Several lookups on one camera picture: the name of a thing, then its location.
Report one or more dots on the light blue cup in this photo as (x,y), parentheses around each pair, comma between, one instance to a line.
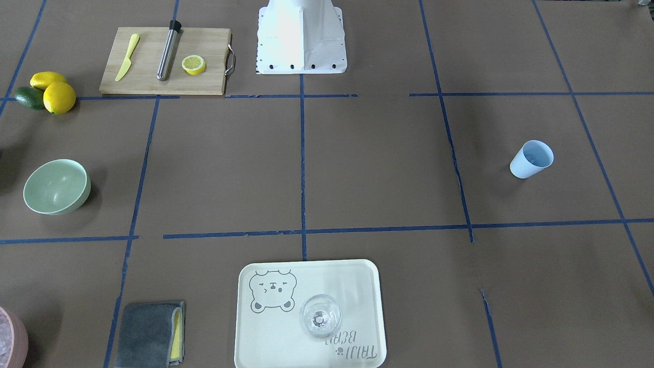
(531,159)

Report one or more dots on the steel muddler black tip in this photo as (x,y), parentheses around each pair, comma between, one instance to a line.
(168,54)

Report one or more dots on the lemon half slice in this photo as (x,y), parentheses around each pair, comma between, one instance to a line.
(193,64)

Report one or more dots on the clear wine glass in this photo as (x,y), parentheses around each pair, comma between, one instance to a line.
(321,316)

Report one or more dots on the yellow lemon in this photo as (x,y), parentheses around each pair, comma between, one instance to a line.
(42,80)
(59,97)

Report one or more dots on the cream bear tray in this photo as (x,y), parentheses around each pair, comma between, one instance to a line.
(268,328)

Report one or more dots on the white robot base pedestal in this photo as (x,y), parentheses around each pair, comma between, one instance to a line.
(300,37)

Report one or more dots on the green lime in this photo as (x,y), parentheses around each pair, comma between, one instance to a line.
(30,97)

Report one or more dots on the green bowl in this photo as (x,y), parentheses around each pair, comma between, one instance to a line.
(57,187)

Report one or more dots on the yellow plastic knife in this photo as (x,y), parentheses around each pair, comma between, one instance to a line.
(127,62)

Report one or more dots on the pink bowl of ice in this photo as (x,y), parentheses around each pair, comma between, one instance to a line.
(14,340)

